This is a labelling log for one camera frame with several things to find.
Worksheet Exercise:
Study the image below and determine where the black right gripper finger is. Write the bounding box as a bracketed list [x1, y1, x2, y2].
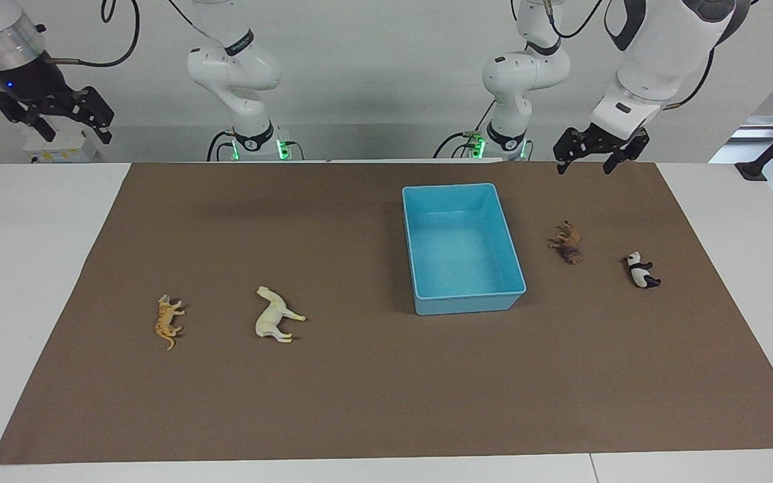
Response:
[58, 86, 115, 145]
[24, 111, 57, 142]

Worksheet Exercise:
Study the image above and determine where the brown table mat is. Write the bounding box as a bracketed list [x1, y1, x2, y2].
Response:
[0, 161, 773, 465]

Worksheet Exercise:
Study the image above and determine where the black arm base cable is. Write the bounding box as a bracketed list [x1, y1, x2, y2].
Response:
[433, 101, 498, 160]
[207, 129, 236, 162]

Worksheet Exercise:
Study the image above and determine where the cream white horse toy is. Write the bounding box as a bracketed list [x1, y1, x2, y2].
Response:
[255, 286, 307, 343]

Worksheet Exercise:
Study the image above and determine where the white box with yellow label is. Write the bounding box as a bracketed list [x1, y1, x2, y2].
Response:
[23, 127, 99, 164]

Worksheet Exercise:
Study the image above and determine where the black right arm base cable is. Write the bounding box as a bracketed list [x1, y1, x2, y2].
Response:
[207, 129, 236, 162]

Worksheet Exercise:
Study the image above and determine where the brown lion toy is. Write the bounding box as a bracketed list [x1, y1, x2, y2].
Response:
[548, 220, 582, 265]

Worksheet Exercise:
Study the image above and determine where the orange tiger toy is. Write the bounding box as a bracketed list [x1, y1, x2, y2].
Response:
[155, 294, 186, 351]

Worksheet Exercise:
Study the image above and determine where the blue plastic storage box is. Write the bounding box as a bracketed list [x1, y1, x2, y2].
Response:
[402, 183, 527, 316]

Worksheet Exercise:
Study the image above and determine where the black white panda toy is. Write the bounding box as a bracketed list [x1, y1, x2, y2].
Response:
[625, 252, 662, 289]

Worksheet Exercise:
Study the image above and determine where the grey metal window rail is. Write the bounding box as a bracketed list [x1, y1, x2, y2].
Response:
[709, 115, 773, 165]

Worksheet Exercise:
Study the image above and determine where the black left arm base cable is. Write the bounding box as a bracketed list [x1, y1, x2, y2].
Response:
[433, 101, 498, 160]

